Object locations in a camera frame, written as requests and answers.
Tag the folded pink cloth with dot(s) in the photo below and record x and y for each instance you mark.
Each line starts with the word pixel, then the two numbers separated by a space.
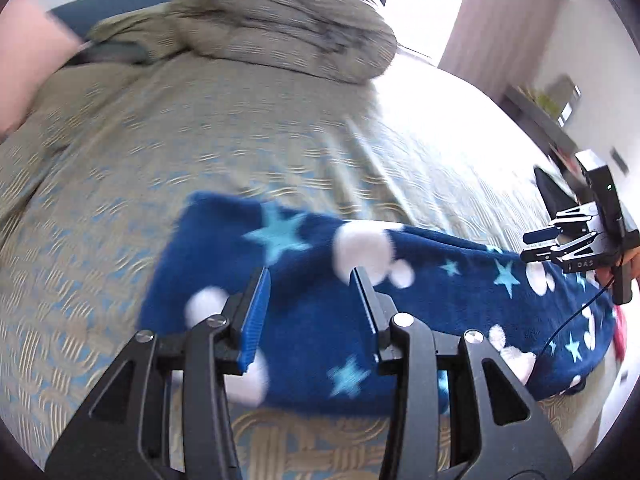
pixel 621 330

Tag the irregular frameless mirror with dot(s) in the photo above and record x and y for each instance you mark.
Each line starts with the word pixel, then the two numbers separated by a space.
pixel 562 95

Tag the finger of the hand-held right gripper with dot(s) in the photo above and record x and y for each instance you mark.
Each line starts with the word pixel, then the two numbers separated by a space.
pixel 535 254
pixel 537 236

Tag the grey-brown curtain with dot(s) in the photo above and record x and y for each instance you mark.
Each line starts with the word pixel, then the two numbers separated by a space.
pixel 495 25

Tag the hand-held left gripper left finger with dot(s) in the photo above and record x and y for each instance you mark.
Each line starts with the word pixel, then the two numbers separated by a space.
pixel 255 320

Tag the olive patterned duvet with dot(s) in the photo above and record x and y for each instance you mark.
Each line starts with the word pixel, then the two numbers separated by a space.
pixel 280 25

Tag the folded black cloth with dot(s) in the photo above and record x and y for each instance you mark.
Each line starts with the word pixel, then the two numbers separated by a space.
pixel 550 192

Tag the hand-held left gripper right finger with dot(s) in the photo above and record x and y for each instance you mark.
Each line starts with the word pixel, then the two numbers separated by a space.
pixel 366 310

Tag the person's right hand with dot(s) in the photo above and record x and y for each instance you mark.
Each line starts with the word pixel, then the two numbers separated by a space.
pixel 634 260

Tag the bed with patterned bedspread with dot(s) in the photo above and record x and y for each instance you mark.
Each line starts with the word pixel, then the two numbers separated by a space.
pixel 200 135

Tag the grey desk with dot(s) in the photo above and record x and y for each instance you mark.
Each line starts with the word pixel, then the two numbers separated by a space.
pixel 537 115

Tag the grey wall switch panel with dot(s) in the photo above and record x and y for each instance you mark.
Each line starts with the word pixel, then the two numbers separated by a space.
pixel 620 160

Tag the blue star-print fleece pants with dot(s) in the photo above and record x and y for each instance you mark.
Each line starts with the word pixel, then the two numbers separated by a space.
pixel 310 310

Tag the bright window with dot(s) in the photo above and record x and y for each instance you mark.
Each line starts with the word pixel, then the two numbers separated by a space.
pixel 425 5

